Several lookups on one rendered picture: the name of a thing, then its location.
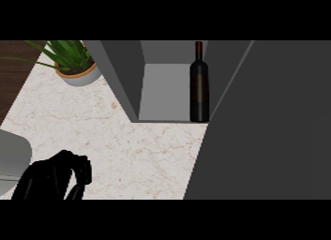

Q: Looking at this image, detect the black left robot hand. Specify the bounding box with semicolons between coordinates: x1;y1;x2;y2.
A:
10;149;93;201

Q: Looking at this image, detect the grey open cabinet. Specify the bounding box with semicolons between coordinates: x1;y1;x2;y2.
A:
81;39;255;124

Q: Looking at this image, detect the dark wine bottle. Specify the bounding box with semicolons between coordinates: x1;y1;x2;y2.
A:
187;40;209;123

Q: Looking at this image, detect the dark grey cabinet door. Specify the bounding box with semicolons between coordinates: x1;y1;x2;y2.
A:
183;39;331;201

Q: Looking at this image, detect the green potted plant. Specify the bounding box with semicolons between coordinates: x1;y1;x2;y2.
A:
0;39;102;87

